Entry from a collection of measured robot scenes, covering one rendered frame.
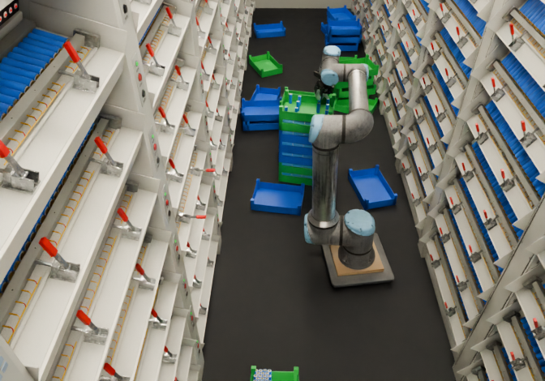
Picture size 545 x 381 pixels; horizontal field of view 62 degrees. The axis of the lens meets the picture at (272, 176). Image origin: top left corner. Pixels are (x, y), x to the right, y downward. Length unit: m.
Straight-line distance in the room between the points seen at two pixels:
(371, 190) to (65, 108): 2.30
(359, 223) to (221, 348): 0.86
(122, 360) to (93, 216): 0.41
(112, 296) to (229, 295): 1.36
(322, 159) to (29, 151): 1.36
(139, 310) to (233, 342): 1.02
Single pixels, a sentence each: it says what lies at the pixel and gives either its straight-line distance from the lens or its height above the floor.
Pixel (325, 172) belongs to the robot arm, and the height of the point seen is 0.67.
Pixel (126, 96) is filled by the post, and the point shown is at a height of 1.40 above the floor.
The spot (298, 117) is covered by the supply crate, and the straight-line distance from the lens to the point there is 2.60.
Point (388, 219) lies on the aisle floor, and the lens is 2.76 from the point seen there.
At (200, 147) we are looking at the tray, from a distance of 2.02.
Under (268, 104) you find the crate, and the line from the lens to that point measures 3.49.
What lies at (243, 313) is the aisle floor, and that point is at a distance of 2.30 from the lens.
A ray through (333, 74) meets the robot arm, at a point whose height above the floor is 0.84.
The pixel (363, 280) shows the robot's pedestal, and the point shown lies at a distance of 2.37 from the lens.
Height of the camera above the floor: 1.94
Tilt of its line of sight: 41 degrees down
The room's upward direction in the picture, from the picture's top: straight up
